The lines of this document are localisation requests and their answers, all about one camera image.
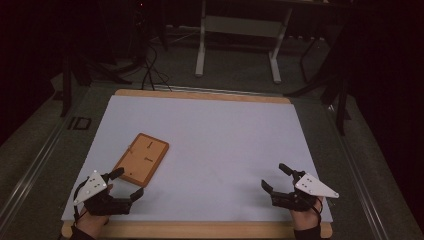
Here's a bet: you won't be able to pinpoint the white table mat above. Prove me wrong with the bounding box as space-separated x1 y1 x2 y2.
61 94 334 224

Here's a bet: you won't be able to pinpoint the brown wooden board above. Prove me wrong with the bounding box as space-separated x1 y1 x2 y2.
112 132 170 189

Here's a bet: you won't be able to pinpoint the black floor socket box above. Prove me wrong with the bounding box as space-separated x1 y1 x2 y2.
67 116 92 131

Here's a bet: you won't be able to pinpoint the black floor cables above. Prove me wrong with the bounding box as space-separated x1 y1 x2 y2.
139 41 174 92

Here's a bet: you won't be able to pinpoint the person's right hand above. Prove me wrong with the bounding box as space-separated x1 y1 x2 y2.
289 196 325 232

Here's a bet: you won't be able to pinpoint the black metal stand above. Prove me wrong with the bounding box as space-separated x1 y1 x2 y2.
284 33 353 137
59 49 94 118

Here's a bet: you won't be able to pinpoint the metal floor rail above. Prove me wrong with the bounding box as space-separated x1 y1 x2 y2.
326 104 393 240
0 109 79 231

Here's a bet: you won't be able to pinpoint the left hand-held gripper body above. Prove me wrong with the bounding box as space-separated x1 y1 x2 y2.
72 169 133 217

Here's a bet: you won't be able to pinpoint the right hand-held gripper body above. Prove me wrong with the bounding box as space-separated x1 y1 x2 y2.
270 170 340 213

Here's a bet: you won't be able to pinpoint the white metal table frame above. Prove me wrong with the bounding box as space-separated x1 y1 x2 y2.
194 0 295 85

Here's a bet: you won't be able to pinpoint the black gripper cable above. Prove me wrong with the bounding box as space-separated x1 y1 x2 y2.
308 196 324 225
72 179 89 224

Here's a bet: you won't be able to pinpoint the person's left hand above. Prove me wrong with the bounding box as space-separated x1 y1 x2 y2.
75 184 114 239

